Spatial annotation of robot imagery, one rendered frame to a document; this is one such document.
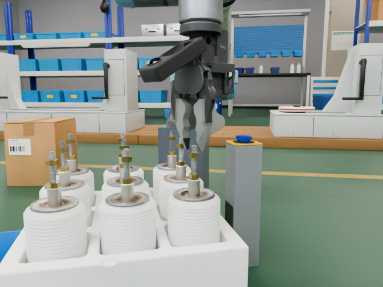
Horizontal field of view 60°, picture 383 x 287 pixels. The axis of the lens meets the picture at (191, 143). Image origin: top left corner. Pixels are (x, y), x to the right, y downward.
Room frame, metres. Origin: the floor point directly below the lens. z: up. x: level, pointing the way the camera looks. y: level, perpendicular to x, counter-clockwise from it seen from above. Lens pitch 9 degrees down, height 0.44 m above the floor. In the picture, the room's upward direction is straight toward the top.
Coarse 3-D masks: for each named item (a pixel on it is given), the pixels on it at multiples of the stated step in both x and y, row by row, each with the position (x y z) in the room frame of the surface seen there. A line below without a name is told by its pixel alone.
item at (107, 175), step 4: (140, 168) 0.80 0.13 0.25; (104, 172) 0.77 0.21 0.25; (108, 172) 0.76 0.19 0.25; (132, 172) 0.76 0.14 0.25; (136, 172) 0.76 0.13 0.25; (140, 172) 0.77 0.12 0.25; (104, 176) 0.76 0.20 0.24; (108, 176) 0.75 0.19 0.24; (112, 176) 0.74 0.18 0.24; (116, 176) 0.74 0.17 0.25; (136, 176) 0.75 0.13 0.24; (140, 176) 0.77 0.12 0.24; (104, 180) 0.76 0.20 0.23
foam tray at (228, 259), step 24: (96, 192) 0.82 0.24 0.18; (96, 216) 0.66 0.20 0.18; (24, 240) 0.55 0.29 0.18; (96, 240) 0.55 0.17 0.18; (168, 240) 0.55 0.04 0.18; (240, 240) 0.55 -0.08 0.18; (0, 264) 0.47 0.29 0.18; (24, 264) 0.46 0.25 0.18; (48, 264) 0.46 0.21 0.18; (72, 264) 0.46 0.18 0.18; (96, 264) 0.47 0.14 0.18; (120, 264) 0.48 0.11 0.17; (144, 264) 0.48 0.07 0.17; (168, 264) 0.49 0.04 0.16; (192, 264) 0.50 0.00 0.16; (216, 264) 0.51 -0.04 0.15; (240, 264) 0.52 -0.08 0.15
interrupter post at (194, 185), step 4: (188, 180) 0.58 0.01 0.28; (192, 180) 0.57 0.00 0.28; (196, 180) 0.57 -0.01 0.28; (188, 184) 0.58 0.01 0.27; (192, 184) 0.57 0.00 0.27; (196, 184) 0.57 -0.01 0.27; (188, 188) 0.58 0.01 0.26; (192, 188) 0.57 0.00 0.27; (196, 188) 0.57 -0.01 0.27; (188, 192) 0.58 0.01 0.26; (192, 192) 0.57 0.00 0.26; (196, 192) 0.57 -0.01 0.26; (192, 196) 0.57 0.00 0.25; (196, 196) 0.57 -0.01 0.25
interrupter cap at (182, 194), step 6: (174, 192) 0.58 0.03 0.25; (180, 192) 0.58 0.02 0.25; (186, 192) 0.59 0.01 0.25; (204, 192) 0.59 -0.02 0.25; (210, 192) 0.59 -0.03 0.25; (180, 198) 0.55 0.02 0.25; (186, 198) 0.55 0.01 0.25; (192, 198) 0.55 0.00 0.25; (198, 198) 0.55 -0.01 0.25; (204, 198) 0.55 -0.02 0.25; (210, 198) 0.56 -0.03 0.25
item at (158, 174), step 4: (156, 168) 0.80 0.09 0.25; (188, 168) 0.80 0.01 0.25; (156, 172) 0.78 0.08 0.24; (160, 172) 0.77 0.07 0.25; (164, 172) 0.77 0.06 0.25; (168, 172) 0.77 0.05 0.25; (172, 172) 0.77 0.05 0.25; (188, 172) 0.79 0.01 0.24; (156, 176) 0.78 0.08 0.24; (160, 176) 0.77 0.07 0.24; (164, 176) 0.77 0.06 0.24; (156, 180) 0.78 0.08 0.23; (160, 180) 0.77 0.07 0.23; (156, 184) 0.78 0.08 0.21; (156, 188) 0.78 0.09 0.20; (156, 192) 0.78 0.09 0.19; (156, 196) 0.78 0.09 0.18; (156, 200) 0.78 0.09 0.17
